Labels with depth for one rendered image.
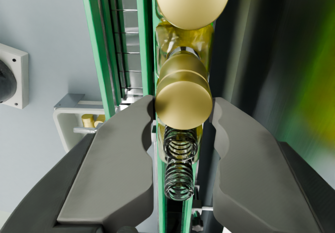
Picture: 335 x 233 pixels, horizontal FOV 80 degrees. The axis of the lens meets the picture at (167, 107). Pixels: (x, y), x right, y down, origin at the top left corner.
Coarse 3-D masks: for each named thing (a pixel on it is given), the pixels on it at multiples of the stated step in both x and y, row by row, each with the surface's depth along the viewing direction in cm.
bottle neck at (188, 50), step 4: (176, 48) 17; (180, 48) 17; (184, 48) 17; (188, 48) 17; (172, 52) 17; (176, 52) 16; (180, 52) 16; (184, 52) 16; (188, 52) 16; (192, 52) 16; (196, 52) 17; (168, 56) 17; (196, 56) 16
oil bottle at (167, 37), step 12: (168, 24) 18; (156, 36) 18; (168, 36) 17; (180, 36) 17; (192, 36) 17; (204, 36) 17; (156, 48) 18; (168, 48) 17; (192, 48) 17; (204, 48) 17; (156, 60) 19; (204, 60) 18; (156, 72) 20
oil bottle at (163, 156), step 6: (162, 126) 25; (162, 132) 24; (198, 132) 24; (162, 138) 24; (198, 138) 24; (162, 144) 24; (198, 144) 24; (162, 150) 24; (198, 150) 24; (162, 156) 25; (198, 156) 25; (192, 162) 25
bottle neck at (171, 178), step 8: (168, 160) 22; (168, 168) 21; (176, 168) 21; (184, 168) 21; (168, 176) 20; (176, 176) 20; (184, 176) 20; (192, 176) 21; (168, 184) 19; (176, 184) 19; (184, 184) 19; (192, 184) 20; (168, 192) 20; (176, 192) 21; (184, 192) 21; (192, 192) 20; (176, 200) 20; (184, 200) 20
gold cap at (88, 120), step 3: (84, 114) 60; (87, 114) 60; (90, 114) 60; (81, 117) 59; (84, 117) 59; (87, 117) 59; (90, 117) 59; (93, 117) 60; (84, 120) 59; (87, 120) 59; (90, 120) 59; (93, 120) 60; (84, 123) 59; (87, 123) 59; (90, 123) 60; (93, 123) 61; (84, 126) 60; (87, 126) 60; (90, 126) 60; (93, 126) 61
